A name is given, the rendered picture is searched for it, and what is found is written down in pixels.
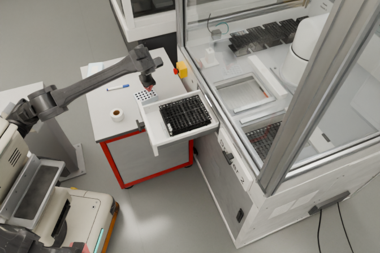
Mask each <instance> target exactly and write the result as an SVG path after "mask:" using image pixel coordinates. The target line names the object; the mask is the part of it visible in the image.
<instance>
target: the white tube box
mask: <svg viewBox="0 0 380 253"><path fill-rule="evenodd" d="M151 94H152V95H153V96H152V97H151V96H150V95H151ZM133 97H134V99H135V101H136V103H137V101H138V100H140V101H141V104H142V106H144V105H146V104H149V103H152V102H154V101H157V100H158V95H157V93H156V92H155V90H154V89H153V88H152V90H151V92H150V93H148V91H147V90H146V89H144V90H142V91H139V92H137V93H134V94H133Z"/></svg>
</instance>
